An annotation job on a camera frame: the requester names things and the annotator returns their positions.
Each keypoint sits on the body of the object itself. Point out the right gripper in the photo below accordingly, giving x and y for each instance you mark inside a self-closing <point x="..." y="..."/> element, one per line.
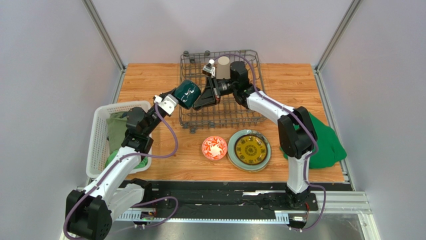
<point x="215" y="93"/>

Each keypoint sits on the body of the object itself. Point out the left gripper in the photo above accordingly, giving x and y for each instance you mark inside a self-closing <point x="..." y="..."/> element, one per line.
<point x="170" y="92"/>

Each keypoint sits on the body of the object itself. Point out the dark green mug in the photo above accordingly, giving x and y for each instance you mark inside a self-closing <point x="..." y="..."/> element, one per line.
<point x="187" y="94"/>

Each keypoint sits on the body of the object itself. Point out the beige upside-down cup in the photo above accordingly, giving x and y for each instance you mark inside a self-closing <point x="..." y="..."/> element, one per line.
<point x="223" y="68"/>

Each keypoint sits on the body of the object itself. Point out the white red patterned bowl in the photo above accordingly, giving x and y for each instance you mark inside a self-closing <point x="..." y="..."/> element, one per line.
<point x="214" y="148"/>

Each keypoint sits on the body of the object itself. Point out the yellow patterned plate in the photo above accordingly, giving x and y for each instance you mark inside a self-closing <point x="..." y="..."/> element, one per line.
<point x="251" y="149"/>

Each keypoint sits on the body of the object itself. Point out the light blue flower plate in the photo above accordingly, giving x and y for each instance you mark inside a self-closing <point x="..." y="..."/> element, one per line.
<point x="237" y="163"/>

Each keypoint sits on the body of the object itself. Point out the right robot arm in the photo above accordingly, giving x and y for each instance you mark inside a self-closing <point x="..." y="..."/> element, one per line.
<point x="297" y="135"/>

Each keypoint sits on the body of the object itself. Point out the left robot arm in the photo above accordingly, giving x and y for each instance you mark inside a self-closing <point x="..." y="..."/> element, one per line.
<point x="90" y="212"/>

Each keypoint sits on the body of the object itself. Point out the olive green folded cloth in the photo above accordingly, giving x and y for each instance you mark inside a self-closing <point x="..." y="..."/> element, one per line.
<point x="116" y="130"/>

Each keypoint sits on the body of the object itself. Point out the bright green crumpled cloth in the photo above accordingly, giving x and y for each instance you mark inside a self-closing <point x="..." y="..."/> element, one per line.
<point x="142" y="166"/>

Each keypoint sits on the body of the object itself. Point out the white plastic basket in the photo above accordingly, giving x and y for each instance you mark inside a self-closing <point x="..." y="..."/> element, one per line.
<point x="98" y="150"/>

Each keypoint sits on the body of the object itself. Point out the green cloth on table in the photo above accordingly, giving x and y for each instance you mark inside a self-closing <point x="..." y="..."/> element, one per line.
<point x="330" y="151"/>

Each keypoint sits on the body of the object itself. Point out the grey wire dish rack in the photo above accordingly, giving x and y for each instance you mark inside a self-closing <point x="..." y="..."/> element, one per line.
<point x="227" y="113"/>

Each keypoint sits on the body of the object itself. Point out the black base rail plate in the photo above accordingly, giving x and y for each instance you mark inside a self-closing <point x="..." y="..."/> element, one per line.
<point x="208" y="200"/>

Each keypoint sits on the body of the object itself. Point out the left aluminium frame post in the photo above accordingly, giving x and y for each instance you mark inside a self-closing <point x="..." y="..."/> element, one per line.
<point x="97" y="20"/>

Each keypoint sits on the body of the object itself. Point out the aluminium frame post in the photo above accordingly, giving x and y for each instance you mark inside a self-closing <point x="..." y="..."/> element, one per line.
<point x="97" y="20"/>
<point x="342" y="26"/>

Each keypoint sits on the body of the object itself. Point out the right aluminium frame post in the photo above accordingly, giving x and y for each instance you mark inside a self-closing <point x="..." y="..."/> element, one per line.
<point x="342" y="26"/>

